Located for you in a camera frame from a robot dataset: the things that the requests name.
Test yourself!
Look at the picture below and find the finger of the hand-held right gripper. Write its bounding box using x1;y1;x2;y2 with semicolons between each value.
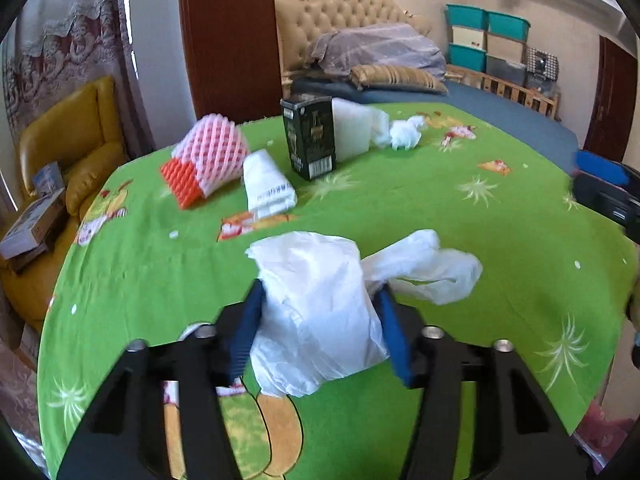
575;150;640;188
571;172;640;245

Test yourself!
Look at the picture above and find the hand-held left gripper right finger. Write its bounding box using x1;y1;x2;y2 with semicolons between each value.
374;287;588;480

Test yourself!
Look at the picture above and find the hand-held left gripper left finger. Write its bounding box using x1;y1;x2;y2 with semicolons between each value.
56;277;266;480

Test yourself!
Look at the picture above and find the white plastic bag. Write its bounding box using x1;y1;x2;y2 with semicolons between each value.
247;230;483;398

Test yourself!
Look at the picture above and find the orange foam fruit net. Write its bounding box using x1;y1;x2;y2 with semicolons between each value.
160;157;208;210

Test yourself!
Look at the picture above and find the red white foam fruit net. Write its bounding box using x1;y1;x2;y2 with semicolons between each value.
172;114;251;196

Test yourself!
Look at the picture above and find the black printed box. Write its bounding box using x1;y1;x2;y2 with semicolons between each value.
280;96;337;181

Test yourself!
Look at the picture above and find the white foam block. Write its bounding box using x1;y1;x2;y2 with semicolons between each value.
331;99;382;162

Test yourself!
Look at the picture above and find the brown wooden door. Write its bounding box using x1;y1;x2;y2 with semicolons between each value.
582;35;640;163

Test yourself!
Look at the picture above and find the bed with blue sheet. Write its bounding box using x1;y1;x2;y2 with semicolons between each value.
287;75;581;171

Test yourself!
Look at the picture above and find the green printed tablecloth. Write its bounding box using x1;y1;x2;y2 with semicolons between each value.
37;102;638;480

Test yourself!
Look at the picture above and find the black white checkered bag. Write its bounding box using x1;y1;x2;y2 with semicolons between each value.
525;46;560;81

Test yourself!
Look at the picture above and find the clear grey storage bin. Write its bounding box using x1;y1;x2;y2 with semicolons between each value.
486;55;528;86

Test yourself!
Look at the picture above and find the white folded plastic packet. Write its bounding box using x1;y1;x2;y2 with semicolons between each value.
242;149;299;219

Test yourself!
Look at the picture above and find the beige storage bin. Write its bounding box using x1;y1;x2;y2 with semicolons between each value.
486;32;526;63

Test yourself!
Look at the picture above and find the teal storage bin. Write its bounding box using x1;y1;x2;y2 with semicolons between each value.
446;4;490;31
448;42;488;72
487;10;531;41

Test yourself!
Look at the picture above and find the cream storage bin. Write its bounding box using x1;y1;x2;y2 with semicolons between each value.
451;26;487;48

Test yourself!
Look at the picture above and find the white crumpled tissue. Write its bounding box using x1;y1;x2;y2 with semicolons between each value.
390;116;426;151

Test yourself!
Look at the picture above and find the crumpled clear plastic wrap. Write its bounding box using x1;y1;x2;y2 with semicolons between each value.
370;109;392;150

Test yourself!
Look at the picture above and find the gold striped pillow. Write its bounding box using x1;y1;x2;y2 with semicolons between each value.
349;64;449;96

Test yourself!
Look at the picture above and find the brown flat box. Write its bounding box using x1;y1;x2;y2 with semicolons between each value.
10;230;66;273

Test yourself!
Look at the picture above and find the white cardboard box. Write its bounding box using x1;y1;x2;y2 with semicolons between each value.
0;187;68;259

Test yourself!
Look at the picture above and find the lilac striped duvet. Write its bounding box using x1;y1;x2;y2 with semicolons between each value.
306;22;447;81

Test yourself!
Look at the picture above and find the small picture box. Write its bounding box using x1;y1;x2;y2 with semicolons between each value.
32;161;64;196

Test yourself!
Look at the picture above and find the yellow leather armchair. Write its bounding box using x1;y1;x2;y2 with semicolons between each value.
0;76;128;331

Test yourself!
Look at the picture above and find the beige tufted headboard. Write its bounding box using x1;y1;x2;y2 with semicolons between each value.
275;0;432;86

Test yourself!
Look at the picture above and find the patterned lace curtain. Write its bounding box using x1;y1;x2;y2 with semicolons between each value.
0;0;136;161

